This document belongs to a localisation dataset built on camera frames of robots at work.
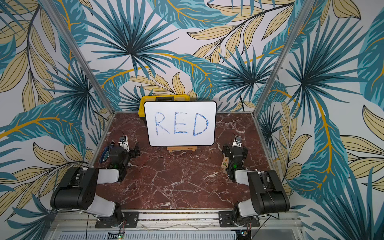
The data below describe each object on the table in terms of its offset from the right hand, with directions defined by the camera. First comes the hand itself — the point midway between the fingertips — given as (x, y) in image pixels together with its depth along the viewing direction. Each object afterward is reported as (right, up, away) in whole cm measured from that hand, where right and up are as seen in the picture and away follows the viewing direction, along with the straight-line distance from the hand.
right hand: (236, 144), depth 91 cm
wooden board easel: (-34, -3, +3) cm, 34 cm away
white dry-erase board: (-34, +13, -3) cm, 36 cm away
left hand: (-65, -1, +1) cm, 65 cm away
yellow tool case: (-53, +31, +15) cm, 63 cm away
